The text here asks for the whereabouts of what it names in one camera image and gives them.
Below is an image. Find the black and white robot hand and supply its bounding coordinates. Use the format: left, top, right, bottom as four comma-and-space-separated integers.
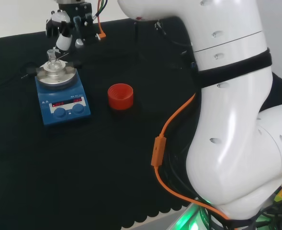
45, 11, 74, 52

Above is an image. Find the clear round-bottom flask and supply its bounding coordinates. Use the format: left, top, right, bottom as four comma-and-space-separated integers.
46, 48, 61, 72

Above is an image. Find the blue heater with steel plate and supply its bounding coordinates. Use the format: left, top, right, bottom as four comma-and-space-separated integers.
26, 59, 92, 127

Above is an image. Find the red ribbed flask stand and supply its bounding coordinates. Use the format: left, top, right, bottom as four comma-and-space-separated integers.
107, 83, 135, 111

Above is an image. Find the black bench cloth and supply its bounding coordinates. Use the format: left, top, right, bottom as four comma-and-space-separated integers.
0, 17, 282, 230

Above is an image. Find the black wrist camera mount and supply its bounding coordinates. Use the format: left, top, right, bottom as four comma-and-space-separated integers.
70, 1, 101, 46

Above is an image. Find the orange cable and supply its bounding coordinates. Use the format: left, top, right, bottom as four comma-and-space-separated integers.
97, 0, 239, 230

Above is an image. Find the black cable bundle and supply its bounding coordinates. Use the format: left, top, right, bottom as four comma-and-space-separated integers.
249, 203, 282, 230

